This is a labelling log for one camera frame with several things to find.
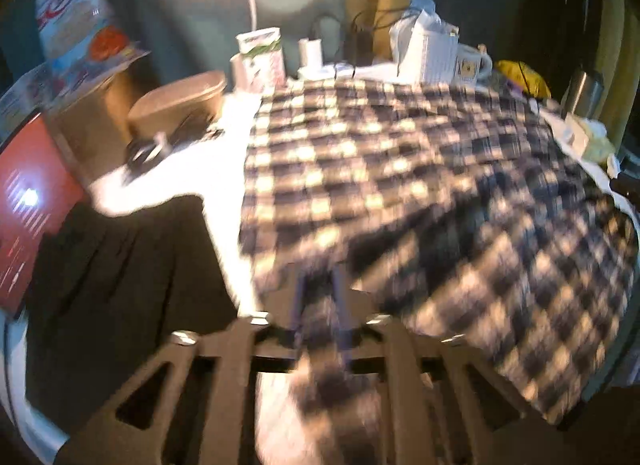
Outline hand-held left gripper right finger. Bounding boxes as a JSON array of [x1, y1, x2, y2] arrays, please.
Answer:
[[330, 266, 557, 465]]

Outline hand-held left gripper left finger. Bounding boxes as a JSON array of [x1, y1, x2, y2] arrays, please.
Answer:
[[55, 270, 311, 465]]

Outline plaid pants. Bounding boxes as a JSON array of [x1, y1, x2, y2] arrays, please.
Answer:
[[237, 77, 640, 465]]

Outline black cloth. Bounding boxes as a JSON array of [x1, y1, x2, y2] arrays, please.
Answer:
[[25, 195, 241, 446]]

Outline white power strip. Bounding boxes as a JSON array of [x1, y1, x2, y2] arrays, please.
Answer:
[[297, 62, 351, 80]]

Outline brown lidded box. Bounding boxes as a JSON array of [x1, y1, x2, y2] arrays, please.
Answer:
[[127, 71, 228, 138]]

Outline small white box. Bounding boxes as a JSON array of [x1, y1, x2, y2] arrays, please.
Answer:
[[230, 55, 247, 92]]

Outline green and white milk carton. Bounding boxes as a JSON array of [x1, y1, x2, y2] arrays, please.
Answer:
[[235, 27, 286, 93]]

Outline white charger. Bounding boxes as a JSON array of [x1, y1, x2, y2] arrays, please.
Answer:
[[298, 38, 323, 70]]

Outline black power adapter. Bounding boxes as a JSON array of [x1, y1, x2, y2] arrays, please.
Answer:
[[345, 30, 373, 66]]

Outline white perforated basket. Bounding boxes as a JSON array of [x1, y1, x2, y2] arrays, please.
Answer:
[[400, 27, 461, 86]]

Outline translucent plastic bag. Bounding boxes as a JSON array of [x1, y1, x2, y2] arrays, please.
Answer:
[[389, 20, 416, 66]]

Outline white bear mug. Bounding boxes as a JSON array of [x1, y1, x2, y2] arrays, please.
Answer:
[[456, 43, 493, 86]]

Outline cardboard box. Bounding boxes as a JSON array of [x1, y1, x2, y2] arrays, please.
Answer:
[[50, 65, 166, 180]]

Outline red-covered book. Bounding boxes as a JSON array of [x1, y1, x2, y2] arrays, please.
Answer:
[[0, 112, 91, 316]]

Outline yellow bag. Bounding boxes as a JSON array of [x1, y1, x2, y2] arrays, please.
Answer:
[[497, 60, 551, 98]]

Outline white soft cloth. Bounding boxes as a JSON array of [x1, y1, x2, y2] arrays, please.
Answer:
[[562, 115, 618, 166]]

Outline white crumpled tissue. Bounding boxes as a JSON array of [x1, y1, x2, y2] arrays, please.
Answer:
[[410, 0, 443, 30]]

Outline steel tumbler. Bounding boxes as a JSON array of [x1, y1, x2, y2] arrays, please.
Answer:
[[560, 69, 608, 120]]

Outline printed leaflet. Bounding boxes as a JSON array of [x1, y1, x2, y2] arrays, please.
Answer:
[[0, 45, 151, 116]]

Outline printed snack bag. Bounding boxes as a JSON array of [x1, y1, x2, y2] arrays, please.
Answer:
[[35, 0, 151, 66]]

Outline coiled black cable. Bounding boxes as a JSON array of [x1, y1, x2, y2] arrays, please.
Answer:
[[125, 132, 173, 168]]

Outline black usb cable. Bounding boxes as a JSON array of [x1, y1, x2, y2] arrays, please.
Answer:
[[350, 9, 403, 42]]

